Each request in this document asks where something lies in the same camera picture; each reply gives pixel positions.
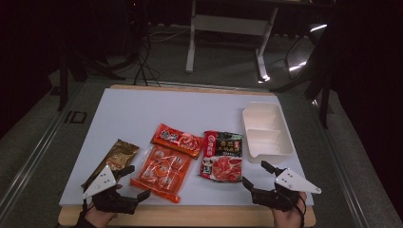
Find metal floor rail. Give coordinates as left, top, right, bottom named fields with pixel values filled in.
left=312, top=101, right=370, bottom=228
left=0, top=82, right=86, bottom=217

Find person's left hand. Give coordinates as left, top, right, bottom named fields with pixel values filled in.
left=83, top=207, right=119, bottom=228

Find black metal stand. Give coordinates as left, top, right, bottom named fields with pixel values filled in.
left=58, top=47, right=126, bottom=112
left=270, top=31, right=334, bottom=129

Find white metal desk frame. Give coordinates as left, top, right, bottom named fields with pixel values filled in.
left=184, top=0, right=279, bottom=82

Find white table mat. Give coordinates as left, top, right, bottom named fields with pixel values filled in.
left=59, top=87, right=315, bottom=207

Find person's right hand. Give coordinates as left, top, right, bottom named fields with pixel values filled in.
left=271, top=192, right=308, bottom=228

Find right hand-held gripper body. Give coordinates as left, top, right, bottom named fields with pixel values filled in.
left=251, top=167, right=322, bottom=213

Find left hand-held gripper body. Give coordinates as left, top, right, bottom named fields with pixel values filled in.
left=82, top=164, right=140, bottom=216

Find shiny dark panel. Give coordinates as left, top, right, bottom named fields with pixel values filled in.
left=284, top=23, right=329, bottom=79

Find red and black soup packet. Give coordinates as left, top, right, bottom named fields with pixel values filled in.
left=199, top=130, right=244, bottom=184

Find white divided plastic container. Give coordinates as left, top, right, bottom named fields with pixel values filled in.
left=241, top=101, right=295, bottom=164

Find orange red seasoning packet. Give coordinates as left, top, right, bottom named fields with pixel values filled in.
left=129, top=123, right=206, bottom=204

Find gold brown foil packet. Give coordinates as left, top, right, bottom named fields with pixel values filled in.
left=81, top=138, right=141, bottom=191

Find black floor cables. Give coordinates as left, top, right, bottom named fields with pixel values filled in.
left=132, top=41, right=161, bottom=86

